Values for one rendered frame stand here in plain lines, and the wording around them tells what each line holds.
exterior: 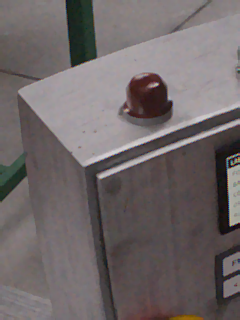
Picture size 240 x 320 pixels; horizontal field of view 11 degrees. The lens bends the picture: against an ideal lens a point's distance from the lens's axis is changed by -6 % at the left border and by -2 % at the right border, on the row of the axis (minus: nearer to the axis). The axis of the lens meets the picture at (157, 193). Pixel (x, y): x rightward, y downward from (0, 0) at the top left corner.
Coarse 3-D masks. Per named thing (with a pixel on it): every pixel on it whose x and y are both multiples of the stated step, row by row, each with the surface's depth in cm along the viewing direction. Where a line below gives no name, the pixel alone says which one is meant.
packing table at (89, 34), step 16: (80, 0) 275; (80, 16) 278; (80, 32) 282; (80, 48) 285; (96, 48) 289; (80, 64) 288; (16, 160) 279; (0, 176) 274; (16, 176) 276; (0, 192) 271
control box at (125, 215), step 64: (128, 64) 68; (192, 64) 67; (64, 128) 63; (128, 128) 63; (192, 128) 63; (64, 192) 65; (128, 192) 62; (192, 192) 64; (64, 256) 69; (128, 256) 64; (192, 256) 67
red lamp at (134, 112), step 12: (132, 84) 62; (144, 84) 62; (156, 84) 62; (132, 96) 62; (144, 96) 62; (156, 96) 62; (168, 96) 64; (132, 108) 62; (144, 108) 62; (156, 108) 62; (168, 108) 63; (132, 120) 63; (144, 120) 62; (156, 120) 62; (168, 120) 63
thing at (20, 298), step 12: (0, 288) 150; (12, 288) 149; (0, 300) 148; (12, 300) 148; (24, 300) 148; (36, 300) 147; (48, 300) 147; (0, 312) 146; (12, 312) 146; (24, 312) 146; (36, 312) 146; (48, 312) 146
